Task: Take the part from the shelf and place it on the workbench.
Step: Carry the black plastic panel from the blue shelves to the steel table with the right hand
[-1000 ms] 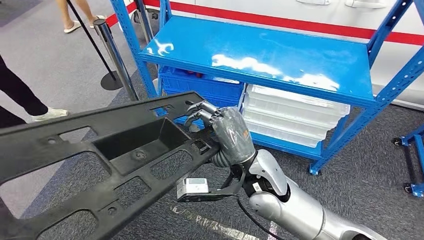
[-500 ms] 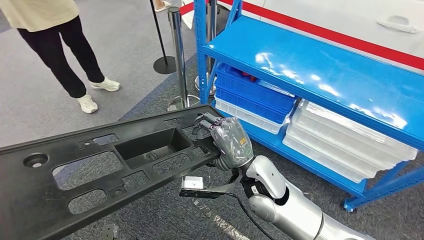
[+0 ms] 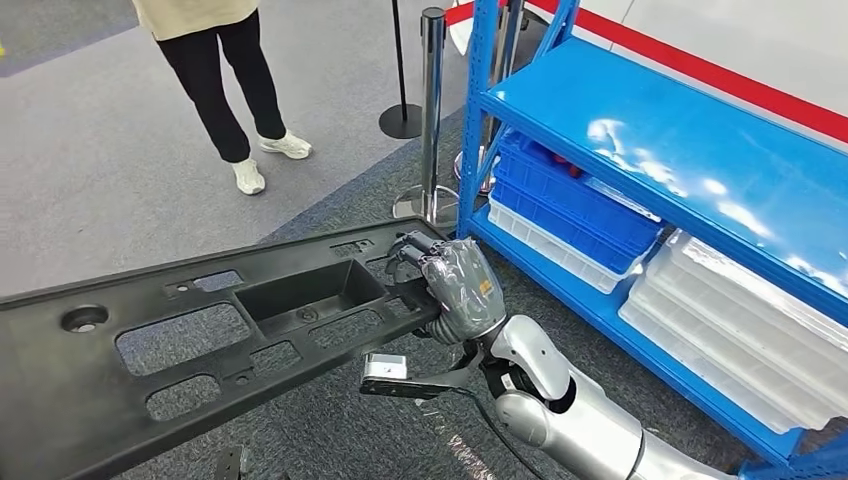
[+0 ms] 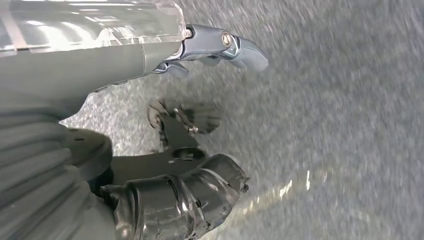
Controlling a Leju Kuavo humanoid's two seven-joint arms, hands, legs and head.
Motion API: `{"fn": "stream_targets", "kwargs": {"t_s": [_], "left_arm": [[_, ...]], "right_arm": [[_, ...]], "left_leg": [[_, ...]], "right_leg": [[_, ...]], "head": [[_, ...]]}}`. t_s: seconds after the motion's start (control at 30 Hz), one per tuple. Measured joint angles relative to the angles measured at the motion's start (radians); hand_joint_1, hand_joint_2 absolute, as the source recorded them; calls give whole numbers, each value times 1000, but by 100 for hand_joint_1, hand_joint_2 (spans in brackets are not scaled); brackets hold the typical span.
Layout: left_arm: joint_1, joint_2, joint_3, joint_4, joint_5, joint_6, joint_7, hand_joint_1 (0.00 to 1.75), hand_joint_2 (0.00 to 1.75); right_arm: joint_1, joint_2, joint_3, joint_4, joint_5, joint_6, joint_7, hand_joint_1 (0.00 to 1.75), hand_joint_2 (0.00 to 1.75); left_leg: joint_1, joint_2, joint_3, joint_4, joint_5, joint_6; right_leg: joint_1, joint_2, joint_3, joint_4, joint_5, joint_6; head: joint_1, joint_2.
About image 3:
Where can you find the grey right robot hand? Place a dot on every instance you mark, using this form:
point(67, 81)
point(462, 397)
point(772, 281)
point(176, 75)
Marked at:
point(464, 285)

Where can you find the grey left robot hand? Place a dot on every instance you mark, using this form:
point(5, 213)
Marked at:
point(232, 464)

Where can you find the black plastic panel part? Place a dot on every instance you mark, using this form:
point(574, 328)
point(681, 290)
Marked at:
point(66, 397)

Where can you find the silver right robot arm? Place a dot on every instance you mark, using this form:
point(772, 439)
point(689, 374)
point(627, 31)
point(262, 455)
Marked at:
point(583, 430)

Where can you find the blue metal shelf rack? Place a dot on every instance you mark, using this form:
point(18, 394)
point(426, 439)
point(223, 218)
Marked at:
point(662, 132)

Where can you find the blue plastic crate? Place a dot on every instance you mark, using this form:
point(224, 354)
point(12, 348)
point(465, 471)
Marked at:
point(570, 232)
point(563, 192)

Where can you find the small red item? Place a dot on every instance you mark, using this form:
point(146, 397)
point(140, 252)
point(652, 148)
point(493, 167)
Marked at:
point(570, 166)

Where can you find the chrome barrier stanchion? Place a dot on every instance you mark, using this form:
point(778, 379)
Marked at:
point(432, 99)
point(509, 33)

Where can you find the red barrier belt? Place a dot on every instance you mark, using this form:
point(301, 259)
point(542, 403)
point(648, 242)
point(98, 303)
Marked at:
point(460, 12)
point(696, 69)

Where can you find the person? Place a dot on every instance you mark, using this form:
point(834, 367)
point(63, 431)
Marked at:
point(218, 66)

